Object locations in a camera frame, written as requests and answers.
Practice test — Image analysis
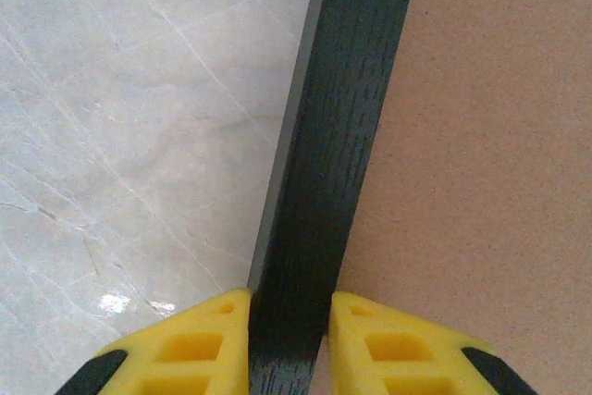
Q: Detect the brown backing board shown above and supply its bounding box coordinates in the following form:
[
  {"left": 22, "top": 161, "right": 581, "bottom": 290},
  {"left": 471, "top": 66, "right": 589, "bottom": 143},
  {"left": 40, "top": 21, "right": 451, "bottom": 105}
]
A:
[{"left": 336, "top": 0, "right": 592, "bottom": 395}]

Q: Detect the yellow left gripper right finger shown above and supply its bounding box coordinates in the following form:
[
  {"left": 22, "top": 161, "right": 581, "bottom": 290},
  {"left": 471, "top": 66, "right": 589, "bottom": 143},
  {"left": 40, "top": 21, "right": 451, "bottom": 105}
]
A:
[{"left": 327, "top": 291, "right": 533, "bottom": 395}]

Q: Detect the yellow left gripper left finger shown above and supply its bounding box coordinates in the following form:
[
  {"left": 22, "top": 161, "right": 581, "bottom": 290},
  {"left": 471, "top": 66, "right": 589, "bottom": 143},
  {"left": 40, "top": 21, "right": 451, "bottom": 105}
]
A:
[{"left": 55, "top": 287, "right": 253, "bottom": 395}]

